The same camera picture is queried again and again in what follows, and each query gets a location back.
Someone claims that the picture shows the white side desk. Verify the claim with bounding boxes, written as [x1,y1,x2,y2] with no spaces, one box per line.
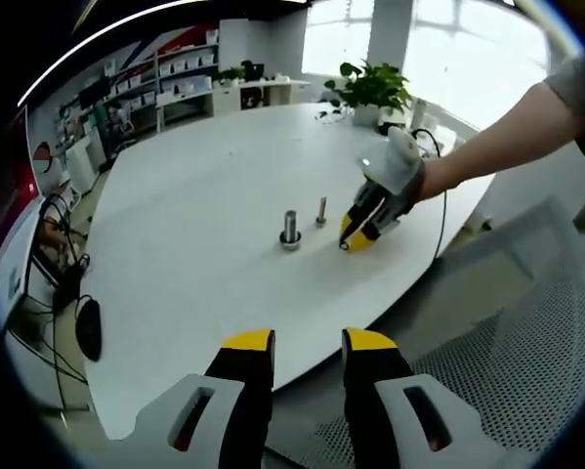
[154,77,313,133]

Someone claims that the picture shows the black desk cables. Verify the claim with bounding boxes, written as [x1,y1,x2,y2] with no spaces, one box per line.
[25,192,96,411]

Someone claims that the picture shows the white cabinet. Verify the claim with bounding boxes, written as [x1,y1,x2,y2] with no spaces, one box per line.
[66,138,101,194]

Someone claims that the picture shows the black computer mouse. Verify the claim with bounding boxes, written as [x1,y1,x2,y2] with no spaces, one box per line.
[75,297,104,362]

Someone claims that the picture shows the grey mesh office chair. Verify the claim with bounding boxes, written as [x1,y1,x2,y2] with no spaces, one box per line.
[267,194,585,469]

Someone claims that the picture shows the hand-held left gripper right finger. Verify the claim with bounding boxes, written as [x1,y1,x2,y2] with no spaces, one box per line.
[341,326,513,469]

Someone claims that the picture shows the small green plant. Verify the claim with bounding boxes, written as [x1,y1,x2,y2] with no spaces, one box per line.
[217,66,247,88]

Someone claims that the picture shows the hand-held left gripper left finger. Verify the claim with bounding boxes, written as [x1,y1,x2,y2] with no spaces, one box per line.
[135,327,276,469]

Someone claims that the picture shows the green plant in white pot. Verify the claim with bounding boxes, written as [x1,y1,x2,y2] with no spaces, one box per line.
[324,61,414,127]

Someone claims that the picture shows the curved ceiling light strip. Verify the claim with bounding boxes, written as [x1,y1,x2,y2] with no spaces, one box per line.
[18,0,317,107]

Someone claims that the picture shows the large threaded steel stud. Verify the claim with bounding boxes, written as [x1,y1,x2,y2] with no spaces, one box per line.
[278,209,304,253]

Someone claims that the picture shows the shelf with white bins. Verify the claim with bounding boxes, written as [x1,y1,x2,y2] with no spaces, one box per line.
[101,28,221,111]

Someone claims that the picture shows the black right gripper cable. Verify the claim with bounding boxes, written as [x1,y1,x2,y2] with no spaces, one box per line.
[411,127,448,260]

